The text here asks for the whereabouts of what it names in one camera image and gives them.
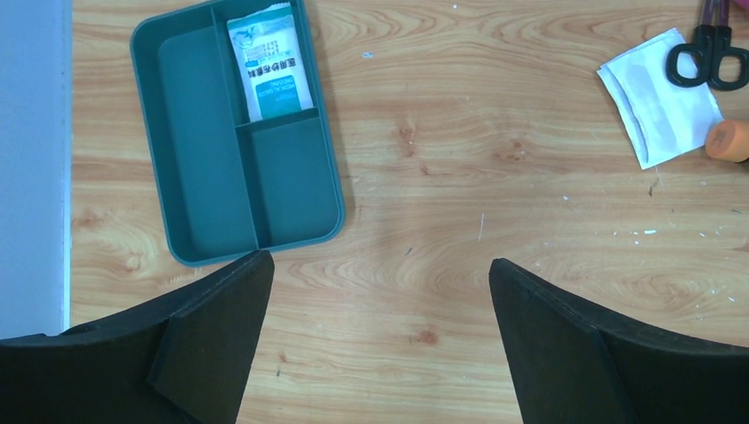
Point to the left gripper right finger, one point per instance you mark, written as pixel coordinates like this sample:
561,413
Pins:
574,361

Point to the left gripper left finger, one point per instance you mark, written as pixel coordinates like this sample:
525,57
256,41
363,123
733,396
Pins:
182,357

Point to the white paper sachet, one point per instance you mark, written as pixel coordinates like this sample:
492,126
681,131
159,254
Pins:
661,119

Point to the teal divided tray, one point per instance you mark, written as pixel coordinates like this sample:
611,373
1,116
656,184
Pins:
227,183

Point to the brown orange-cap bottle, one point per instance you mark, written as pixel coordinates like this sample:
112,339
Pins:
728,141

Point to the white teal dressing packet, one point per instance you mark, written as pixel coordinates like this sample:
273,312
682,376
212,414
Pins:
266,47

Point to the black handled scissors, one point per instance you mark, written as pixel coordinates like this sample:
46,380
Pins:
710,45

